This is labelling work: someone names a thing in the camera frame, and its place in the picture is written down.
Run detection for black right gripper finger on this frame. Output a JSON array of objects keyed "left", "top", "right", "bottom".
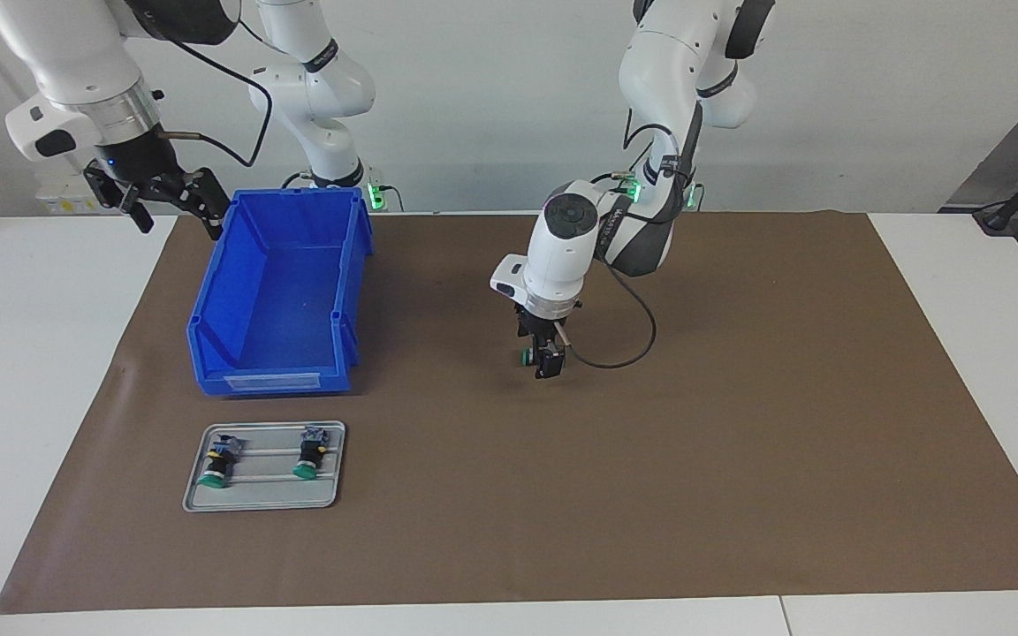
[
  {"left": 85, "top": 168, "right": 155, "bottom": 235},
  {"left": 182, "top": 166, "right": 232, "bottom": 241}
]

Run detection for blue plastic storage bin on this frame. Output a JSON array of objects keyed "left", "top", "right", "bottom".
[{"left": 186, "top": 187, "right": 375, "bottom": 397}]

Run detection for brown table mat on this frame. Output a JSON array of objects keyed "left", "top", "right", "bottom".
[{"left": 0, "top": 210, "right": 1018, "bottom": 615}]

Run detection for silver metal tray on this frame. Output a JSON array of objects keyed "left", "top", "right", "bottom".
[{"left": 182, "top": 420, "right": 347, "bottom": 513}]

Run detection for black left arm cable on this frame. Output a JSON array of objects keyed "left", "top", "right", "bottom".
[{"left": 562, "top": 124, "right": 704, "bottom": 370}]

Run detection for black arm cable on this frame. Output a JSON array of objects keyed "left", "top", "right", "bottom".
[
  {"left": 160, "top": 18, "right": 273, "bottom": 169},
  {"left": 562, "top": 124, "right": 704, "bottom": 370}
]

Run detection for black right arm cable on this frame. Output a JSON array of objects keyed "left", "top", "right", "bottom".
[{"left": 160, "top": 18, "right": 273, "bottom": 169}]

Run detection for white wall socket box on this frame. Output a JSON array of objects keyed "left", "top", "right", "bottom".
[{"left": 36, "top": 170, "right": 112, "bottom": 216}]

